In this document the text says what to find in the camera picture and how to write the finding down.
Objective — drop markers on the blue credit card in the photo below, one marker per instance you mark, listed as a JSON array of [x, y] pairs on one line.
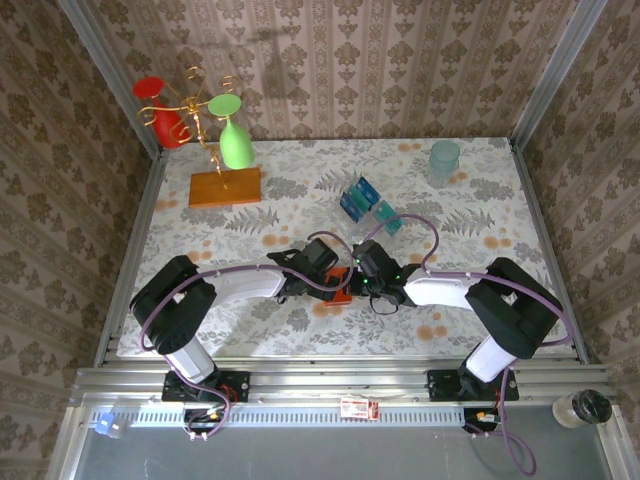
[[351, 207], [368, 186]]

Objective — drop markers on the glass jar black lid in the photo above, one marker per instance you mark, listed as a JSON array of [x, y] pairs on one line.
[[582, 409]]

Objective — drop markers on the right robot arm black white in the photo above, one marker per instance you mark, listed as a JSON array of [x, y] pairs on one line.
[[515, 310]]

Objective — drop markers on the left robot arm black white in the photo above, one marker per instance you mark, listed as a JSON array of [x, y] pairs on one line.
[[175, 305]]

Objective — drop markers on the black yellow power connector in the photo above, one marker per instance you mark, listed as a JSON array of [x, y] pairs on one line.
[[212, 415], [481, 416]]

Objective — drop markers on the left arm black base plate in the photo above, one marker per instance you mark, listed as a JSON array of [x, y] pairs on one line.
[[236, 385]]

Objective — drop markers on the aluminium side rail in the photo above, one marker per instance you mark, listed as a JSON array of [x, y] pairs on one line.
[[145, 210], [535, 210]]

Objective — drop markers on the orange card holder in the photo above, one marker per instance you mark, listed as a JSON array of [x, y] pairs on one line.
[[336, 276]]

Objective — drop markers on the red white sticker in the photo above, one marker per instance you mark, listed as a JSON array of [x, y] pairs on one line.
[[359, 408]]

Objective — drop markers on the aluminium frame post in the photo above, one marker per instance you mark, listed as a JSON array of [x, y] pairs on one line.
[[111, 75], [556, 75]]

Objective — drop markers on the green wine glass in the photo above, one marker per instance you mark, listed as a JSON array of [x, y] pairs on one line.
[[235, 145]]

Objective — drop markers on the red wine glass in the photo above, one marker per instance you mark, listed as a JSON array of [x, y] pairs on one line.
[[167, 127]]

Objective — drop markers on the aluminium front beam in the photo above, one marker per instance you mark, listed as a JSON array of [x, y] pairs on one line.
[[325, 382]]

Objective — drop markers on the grey metal panel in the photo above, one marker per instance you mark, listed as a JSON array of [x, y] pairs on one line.
[[325, 455]]

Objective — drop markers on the teal credit card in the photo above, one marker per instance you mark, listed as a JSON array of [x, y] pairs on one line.
[[358, 196], [384, 210]]

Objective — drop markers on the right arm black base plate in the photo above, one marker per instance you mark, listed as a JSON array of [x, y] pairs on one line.
[[442, 387]]

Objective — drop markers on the pale blue plastic cup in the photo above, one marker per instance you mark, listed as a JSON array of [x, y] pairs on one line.
[[444, 165]]

